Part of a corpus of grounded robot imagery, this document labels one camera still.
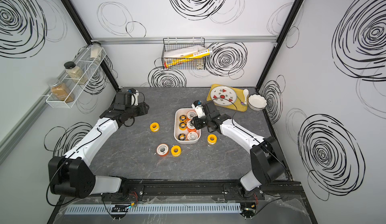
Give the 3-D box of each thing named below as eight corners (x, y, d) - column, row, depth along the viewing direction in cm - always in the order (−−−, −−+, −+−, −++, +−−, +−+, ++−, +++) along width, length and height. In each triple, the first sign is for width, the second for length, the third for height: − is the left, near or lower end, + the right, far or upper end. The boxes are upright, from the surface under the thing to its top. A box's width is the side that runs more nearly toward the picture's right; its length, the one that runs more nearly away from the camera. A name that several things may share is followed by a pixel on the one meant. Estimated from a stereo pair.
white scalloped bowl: (250, 110, 108) (251, 108, 106) (246, 96, 117) (247, 94, 114) (268, 110, 108) (270, 108, 106) (262, 96, 117) (264, 94, 114)
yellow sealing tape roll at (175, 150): (170, 156, 87) (170, 155, 86) (171, 146, 91) (171, 145, 89) (180, 156, 87) (180, 155, 86) (181, 146, 91) (181, 145, 89)
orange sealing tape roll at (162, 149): (156, 156, 88) (155, 154, 86) (158, 145, 92) (157, 143, 90) (168, 156, 88) (167, 154, 86) (169, 145, 92) (168, 143, 90)
